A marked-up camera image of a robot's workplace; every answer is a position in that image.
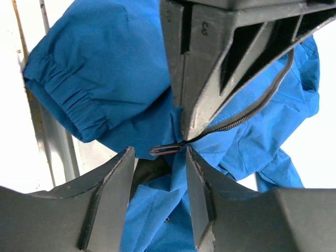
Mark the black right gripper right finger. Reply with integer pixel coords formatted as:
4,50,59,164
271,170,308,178
186,148,335,251

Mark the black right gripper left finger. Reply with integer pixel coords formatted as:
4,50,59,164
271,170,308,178
1,147,135,251

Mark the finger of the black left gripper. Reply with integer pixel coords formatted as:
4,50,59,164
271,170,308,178
181,1,335,141
160,1,193,107

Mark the blue zip-up jacket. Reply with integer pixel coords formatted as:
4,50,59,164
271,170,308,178
23,1,320,251

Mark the aluminium table front rail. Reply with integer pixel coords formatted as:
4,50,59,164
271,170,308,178
11,1,80,187

